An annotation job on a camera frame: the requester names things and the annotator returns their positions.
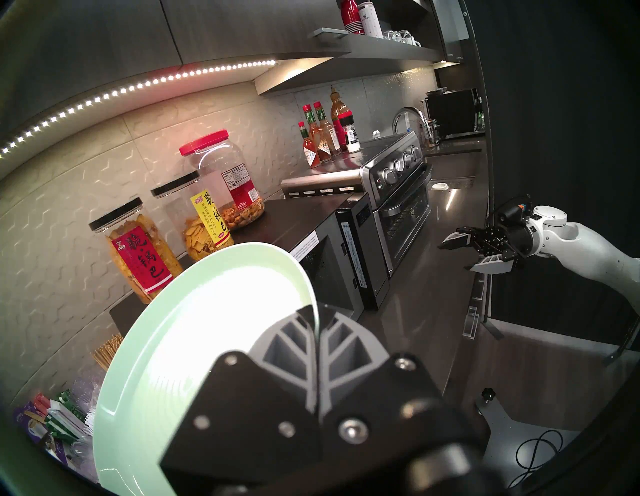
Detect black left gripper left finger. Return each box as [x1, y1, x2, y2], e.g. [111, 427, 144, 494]
[160, 305, 323, 496]

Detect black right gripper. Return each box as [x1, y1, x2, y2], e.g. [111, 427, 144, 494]
[437, 225, 539, 274]

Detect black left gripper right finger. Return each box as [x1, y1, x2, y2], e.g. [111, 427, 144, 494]
[319, 304, 491, 482]

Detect light green plate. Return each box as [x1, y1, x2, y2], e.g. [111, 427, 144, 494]
[92, 242, 321, 496]

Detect black microwave oven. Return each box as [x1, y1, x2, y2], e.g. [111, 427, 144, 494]
[109, 192, 391, 346]

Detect stainless steel toaster oven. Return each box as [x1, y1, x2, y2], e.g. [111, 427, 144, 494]
[280, 131, 433, 278]

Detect black coffee machine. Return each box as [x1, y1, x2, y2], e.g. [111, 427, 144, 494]
[424, 87, 485, 141]

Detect chrome kitchen faucet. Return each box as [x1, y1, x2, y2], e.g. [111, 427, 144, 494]
[392, 106, 432, 146]

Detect wooden stir stick bundle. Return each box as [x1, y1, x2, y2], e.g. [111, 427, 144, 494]
[91, 334, 123, 371]

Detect pepper shaker red cap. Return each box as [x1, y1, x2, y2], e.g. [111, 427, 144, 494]
[338, 111, 361, 153]

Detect green red tea packets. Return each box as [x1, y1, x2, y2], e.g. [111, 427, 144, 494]
[32, 390, 88, 441]

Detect brown sauce bottle Tabasco label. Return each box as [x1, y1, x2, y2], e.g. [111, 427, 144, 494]
[302, 104, 332, 162]

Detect small red hot sauce bottle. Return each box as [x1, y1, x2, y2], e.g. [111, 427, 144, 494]
[298, 121, 321, 168]

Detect snack jar pink label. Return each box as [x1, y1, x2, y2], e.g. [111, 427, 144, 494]
[89, 196, 183, 305]

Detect snack jar yellow label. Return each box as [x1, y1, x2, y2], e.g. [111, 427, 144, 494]
[151, 171, 235, 262]

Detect purple snack bag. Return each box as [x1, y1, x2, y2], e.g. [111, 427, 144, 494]
[12, 402, 51, 446]

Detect clear jar red lid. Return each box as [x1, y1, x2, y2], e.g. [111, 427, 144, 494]
[179, 130, 266, 231]

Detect white cup stack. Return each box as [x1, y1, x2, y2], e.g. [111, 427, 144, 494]
[357, 0, 383, 38]

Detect red cup stack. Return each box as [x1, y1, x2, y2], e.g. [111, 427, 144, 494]
[340, 0, 366, 35]

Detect LED light strip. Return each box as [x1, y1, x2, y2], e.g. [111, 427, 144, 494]
[0, 60, 277, 156]

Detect dark upper cabinet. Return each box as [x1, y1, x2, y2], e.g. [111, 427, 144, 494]
[0, 0, 351, 176]

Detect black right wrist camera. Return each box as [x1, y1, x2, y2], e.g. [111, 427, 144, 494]
[495, 202, 528, 227]

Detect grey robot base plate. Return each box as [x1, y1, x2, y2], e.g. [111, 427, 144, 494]
[475, 387, 581, 488]

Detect black base cable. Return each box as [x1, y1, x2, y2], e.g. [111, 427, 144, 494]
[515, 429, 564, 488]

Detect dark wall shelf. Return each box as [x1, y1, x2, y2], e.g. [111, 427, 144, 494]
[252, 32, 463, 96]

